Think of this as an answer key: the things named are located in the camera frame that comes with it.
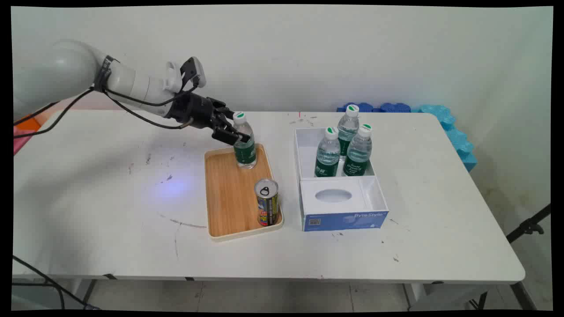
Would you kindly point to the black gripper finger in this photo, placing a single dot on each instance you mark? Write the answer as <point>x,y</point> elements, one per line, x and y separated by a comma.
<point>225,109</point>
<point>229,133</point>

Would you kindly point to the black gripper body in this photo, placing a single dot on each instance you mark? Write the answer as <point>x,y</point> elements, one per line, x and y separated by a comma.
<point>196,112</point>

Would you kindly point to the water bottle with green label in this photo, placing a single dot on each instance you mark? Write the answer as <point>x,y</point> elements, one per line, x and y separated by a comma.
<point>358,156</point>
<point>348,127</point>
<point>245,154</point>
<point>327,158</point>

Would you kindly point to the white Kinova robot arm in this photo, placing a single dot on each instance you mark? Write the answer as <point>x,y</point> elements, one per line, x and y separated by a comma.
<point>66,70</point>

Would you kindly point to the wooden tray with cream rim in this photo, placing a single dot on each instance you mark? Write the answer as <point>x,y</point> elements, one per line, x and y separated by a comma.
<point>229,198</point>

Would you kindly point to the open white cardboard box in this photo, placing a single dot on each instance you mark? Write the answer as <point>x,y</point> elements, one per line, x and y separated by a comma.
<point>306,154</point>

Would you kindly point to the colourful drink can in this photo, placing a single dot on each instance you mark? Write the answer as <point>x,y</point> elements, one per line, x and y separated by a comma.
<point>267,204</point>

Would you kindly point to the white blue cardboard box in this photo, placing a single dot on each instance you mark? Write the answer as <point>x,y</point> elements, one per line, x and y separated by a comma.
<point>343,209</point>

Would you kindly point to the orange and pink object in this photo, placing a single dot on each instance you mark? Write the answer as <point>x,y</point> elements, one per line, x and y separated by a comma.
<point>24,127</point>

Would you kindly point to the dark table leg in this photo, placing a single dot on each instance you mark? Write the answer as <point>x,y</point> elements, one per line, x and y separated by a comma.
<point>523,296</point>
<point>89,291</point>

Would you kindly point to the light blue foam mat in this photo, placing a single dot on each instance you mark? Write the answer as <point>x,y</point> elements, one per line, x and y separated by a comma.
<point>458,138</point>

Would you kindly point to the black tripod leg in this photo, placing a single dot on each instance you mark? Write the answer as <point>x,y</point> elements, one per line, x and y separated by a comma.
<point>528,226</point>

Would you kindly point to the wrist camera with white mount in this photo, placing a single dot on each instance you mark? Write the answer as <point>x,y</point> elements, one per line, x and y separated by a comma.
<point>194,70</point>

